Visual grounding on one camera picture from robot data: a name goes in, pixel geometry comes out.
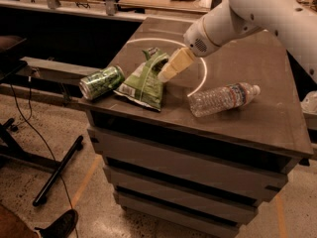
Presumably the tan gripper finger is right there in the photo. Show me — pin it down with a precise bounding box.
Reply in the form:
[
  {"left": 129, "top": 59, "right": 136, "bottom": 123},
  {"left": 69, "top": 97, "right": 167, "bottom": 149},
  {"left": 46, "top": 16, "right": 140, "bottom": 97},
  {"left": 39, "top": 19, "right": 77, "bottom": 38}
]
[{"left": 158, "top": 48, "right": 195, "bottom": 82}]

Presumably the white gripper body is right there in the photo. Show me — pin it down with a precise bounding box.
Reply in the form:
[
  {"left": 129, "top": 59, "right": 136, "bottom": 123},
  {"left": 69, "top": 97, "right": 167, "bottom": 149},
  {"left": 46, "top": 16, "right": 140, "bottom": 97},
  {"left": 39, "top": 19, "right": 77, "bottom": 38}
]
[{"left": 183, "top": 17, "right": 220, "bottom": 58}]

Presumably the green jalapeno chip bag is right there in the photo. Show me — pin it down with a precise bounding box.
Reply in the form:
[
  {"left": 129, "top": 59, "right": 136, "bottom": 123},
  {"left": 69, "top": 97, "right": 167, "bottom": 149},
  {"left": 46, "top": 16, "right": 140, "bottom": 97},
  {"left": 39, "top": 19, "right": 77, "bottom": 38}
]
[{"left": 115, "top": 48, "right": 169, "bottom": 111}]

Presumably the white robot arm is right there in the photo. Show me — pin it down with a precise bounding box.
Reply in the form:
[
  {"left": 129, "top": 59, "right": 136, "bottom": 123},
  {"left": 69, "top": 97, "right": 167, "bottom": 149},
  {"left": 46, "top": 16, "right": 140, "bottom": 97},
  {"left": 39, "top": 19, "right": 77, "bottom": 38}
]
[{"left": 158, "top": 0, "right": 317, "bottom": 82}]

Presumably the green soda can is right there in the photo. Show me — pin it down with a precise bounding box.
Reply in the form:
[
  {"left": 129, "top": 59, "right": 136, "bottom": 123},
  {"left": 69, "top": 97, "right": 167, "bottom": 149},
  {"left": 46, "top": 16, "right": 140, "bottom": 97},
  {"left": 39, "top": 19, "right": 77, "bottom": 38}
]
[{"left": 79, "top": 65, "right": 125, "bottom": 100}]

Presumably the clear plastic water bottle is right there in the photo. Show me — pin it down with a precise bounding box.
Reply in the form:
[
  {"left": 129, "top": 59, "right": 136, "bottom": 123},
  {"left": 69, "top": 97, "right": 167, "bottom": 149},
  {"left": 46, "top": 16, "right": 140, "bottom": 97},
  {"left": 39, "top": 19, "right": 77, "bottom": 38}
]
[{"left": 188, "top": 82, "right": 261, "bottom": 117}]

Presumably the grey drawer cabinet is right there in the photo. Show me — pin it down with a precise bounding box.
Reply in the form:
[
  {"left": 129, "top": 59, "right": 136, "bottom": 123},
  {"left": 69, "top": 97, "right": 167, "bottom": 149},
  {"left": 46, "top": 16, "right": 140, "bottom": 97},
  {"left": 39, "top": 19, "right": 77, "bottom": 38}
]
[{"left": 80, "top": 31, "right": 313, "bottom": 238}]

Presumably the black shoe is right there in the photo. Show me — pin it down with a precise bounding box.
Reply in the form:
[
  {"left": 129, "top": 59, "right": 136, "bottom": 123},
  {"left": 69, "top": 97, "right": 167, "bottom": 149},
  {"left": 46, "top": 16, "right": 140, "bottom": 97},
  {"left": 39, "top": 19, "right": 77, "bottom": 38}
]
[{"left": 35, "top": 209, "right": 78, "bottom": 238}]

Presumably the black cable on floor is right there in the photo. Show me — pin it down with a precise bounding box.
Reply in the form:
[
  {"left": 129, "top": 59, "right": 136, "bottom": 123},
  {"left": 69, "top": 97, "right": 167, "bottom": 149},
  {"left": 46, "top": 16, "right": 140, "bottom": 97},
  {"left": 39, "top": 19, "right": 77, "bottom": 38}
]
[{"left": 8, "top": 70, "right": 76, "bottom": 216}]

